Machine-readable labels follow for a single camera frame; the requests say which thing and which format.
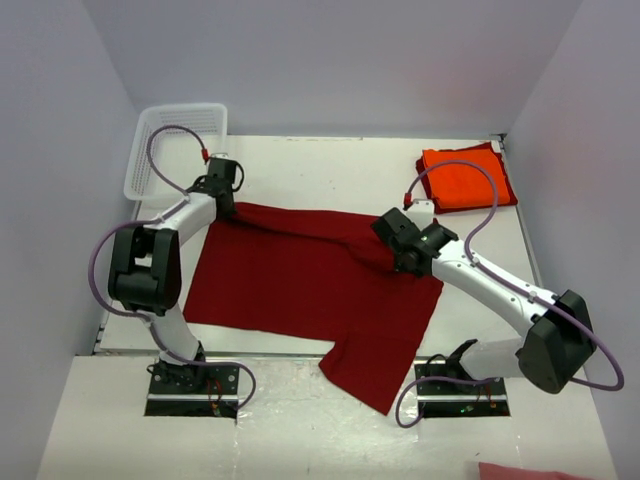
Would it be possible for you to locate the dark red t shirt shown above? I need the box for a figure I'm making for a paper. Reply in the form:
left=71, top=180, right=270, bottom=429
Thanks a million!
left=184, top=202, right=443, bottom=414
left=414, top=141, right=519, bottom=216

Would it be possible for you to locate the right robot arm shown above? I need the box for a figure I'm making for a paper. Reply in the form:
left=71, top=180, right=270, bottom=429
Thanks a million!
left=371, top=208, right=596, bottom=394

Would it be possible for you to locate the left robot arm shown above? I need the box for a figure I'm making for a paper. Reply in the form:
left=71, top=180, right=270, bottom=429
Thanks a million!
left=108, top=157, right=245, bottom=393

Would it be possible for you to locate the white plastic basket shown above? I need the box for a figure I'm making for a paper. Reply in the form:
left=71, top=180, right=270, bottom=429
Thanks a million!
left=123, top=102, right=228, bottom=206

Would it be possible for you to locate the folded orange t shirt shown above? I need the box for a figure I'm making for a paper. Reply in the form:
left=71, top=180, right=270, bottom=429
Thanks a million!
left=420, top=142, right=507, bottom=212

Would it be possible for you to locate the folded dark red t shirt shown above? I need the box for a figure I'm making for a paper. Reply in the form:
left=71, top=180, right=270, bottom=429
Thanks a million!
left=414, top=141, right=519, bottom=216

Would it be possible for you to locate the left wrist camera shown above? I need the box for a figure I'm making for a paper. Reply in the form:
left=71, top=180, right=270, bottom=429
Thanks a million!
left=200, top=148, right=229, bottom=164

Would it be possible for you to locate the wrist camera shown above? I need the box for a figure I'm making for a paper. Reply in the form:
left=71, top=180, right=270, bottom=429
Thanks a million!
left=402, top=193, right=435, bottom=228
left=200, top=148, right=229, bottom=164

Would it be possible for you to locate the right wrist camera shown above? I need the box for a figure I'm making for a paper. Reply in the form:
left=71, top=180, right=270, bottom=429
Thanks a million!
left=402, top=193, right=435, bottom=228

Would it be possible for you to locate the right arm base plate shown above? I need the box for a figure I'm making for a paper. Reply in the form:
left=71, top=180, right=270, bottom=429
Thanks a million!
left=416, top=379, right=511, bottom=419

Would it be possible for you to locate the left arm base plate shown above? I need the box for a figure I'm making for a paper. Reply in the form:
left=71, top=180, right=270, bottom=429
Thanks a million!
left=144, top=360, right=240, bottom=419

